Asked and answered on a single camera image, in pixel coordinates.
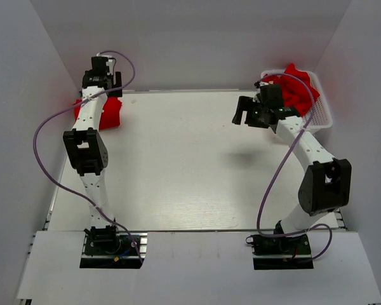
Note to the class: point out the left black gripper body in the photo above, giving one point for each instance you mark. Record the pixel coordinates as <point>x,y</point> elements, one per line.
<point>119,81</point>

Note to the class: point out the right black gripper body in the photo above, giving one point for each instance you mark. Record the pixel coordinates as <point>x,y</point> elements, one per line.
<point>255,110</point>

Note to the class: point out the red t shirt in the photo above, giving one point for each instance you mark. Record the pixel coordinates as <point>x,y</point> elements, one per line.
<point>111,112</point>

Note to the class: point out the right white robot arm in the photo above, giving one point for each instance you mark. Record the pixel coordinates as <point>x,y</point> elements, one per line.
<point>326,183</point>

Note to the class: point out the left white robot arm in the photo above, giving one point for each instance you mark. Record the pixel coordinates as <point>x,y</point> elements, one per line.
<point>86,150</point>

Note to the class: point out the red shirts pile in basket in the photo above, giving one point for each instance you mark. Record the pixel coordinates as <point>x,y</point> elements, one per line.
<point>294,92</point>

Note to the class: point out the white plastic basket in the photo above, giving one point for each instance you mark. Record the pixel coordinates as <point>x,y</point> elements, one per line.
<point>319,114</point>

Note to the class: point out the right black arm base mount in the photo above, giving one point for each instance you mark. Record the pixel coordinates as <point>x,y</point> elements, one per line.
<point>280,253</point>

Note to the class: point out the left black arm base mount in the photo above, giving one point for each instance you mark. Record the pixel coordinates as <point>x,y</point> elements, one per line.
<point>108,248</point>

